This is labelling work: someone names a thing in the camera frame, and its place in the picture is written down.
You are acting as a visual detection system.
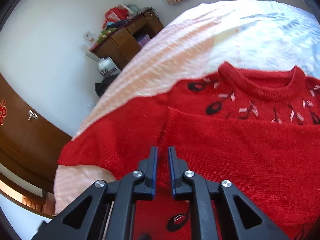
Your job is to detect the red knitted sweater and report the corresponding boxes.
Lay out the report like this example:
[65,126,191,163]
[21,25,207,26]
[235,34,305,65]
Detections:
[58,62,319,239]

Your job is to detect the black bag on floor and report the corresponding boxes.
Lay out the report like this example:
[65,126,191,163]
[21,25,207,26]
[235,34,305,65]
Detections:
[94,75,118,97]

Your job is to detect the brown wooden desk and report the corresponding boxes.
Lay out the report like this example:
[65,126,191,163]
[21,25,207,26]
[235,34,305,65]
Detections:
[89,8,163,69]

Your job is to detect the pink and blue dotted bedspread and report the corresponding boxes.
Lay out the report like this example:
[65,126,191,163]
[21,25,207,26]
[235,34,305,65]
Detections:
[53,0,320,215]

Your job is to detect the white box on desk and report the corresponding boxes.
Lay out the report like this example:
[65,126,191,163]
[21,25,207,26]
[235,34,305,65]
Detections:
[84,31,97,47]

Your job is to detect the purple box under desk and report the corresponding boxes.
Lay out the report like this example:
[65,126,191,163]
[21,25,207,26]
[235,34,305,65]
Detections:
[136,34,150,48]

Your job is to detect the green items on desk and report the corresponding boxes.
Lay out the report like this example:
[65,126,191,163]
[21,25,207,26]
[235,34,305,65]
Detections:
[96,28,117,43]

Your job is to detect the red gift bag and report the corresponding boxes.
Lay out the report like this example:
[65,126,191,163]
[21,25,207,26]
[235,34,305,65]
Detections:
[104,6,129,24]

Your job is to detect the silver door handle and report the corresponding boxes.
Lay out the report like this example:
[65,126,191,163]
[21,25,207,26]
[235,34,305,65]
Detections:
[28,109,39,121]

